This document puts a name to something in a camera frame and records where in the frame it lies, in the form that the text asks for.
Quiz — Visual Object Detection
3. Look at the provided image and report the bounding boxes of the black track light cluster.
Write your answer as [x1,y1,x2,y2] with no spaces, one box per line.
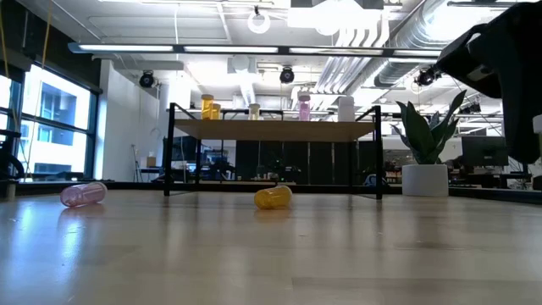
[413,67,441,88]

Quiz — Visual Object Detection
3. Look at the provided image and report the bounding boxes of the black ceiling track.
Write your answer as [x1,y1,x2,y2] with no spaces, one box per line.
[446,0,509,8]

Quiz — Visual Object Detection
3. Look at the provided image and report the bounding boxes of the silver ventilation duct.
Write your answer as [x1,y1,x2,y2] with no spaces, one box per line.
[374,0,484,88]

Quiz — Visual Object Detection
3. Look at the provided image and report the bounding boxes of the blue white background object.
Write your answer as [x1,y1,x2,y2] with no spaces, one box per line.
[363,172,389,188]

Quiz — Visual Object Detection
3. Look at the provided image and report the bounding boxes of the pink pill bottle white cap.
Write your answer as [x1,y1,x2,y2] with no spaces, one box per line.
[297,94,312,122]
[59,180,108,209]

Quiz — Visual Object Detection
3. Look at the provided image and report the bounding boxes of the white plastic pill bottle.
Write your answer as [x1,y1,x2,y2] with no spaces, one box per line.
[336,95,356,123]

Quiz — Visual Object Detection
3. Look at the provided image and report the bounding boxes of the black computer monitor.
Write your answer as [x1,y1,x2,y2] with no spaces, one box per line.
[461,135,510,168]

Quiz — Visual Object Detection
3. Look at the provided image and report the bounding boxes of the snake plant in white pot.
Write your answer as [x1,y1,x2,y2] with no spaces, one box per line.
[390,88,467,198]

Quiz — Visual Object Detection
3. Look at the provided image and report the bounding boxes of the white ceiling ring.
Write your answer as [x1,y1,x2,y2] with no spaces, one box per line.
[246,8,273,36]

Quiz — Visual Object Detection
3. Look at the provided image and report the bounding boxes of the dark partition panels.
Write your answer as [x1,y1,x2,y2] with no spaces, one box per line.
[235,140,382,186]

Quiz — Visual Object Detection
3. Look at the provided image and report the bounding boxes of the wooden shelf black metal frame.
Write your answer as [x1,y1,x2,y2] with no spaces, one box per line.
[163,101,385,201]

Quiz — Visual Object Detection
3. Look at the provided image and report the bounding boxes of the long linear ceiling light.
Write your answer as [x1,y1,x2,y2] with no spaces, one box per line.
[67,41,444,60]

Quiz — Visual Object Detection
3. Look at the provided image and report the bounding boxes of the large dark-framed window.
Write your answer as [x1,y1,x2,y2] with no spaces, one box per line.
[0,63,102,181]

